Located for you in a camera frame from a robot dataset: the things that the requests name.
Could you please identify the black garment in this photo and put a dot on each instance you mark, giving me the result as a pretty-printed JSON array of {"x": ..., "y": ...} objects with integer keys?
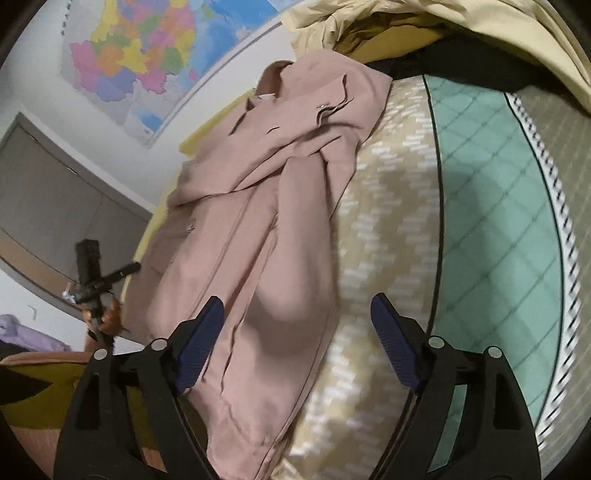
[{"x": 461, "y": 64}]

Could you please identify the colourful wall map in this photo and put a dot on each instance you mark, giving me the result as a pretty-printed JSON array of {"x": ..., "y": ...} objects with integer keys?
[{"x": 138, "y": 50}]

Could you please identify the patterned patchwork bed sheet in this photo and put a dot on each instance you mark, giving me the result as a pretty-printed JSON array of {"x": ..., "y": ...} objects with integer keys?
[{"x": 485, "y": 207}]

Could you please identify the cream garment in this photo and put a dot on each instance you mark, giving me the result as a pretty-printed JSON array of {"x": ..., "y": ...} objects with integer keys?
[{"x": 485, "y": 23}]

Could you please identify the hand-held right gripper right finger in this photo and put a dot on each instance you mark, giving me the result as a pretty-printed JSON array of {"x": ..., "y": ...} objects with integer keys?
[{"x": 395, "y": 341}]

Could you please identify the purple cloth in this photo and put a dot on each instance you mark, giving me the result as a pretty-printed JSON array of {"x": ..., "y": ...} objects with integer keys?
[{"x": 23, "y": 332}]

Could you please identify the brown yellow patterned cloth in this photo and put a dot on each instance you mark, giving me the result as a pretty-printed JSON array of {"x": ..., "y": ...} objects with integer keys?
[{"x": 27, "y": 401}]

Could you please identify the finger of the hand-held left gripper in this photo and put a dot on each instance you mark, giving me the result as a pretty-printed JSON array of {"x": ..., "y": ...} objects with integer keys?
[{"x": 124, "y": 272}]

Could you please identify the person's left hand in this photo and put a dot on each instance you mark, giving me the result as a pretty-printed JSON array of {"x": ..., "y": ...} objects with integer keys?
[{"x": 111, "y": 318}]

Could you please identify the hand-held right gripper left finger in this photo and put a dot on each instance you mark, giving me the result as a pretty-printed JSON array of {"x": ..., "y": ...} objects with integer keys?
[{"x": 198, "y": 341}]

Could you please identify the mustard garment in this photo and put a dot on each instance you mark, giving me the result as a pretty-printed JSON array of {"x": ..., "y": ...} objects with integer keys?
[{"x": 397, "y": 37}]

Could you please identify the pink jacket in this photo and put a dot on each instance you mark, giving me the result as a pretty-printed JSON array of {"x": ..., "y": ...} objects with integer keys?
[{"x": 258, "y": 258}]

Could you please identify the grey wood wardrobe door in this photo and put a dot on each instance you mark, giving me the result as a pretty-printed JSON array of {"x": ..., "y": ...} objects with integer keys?
[{"x": 55, "y": 194}]

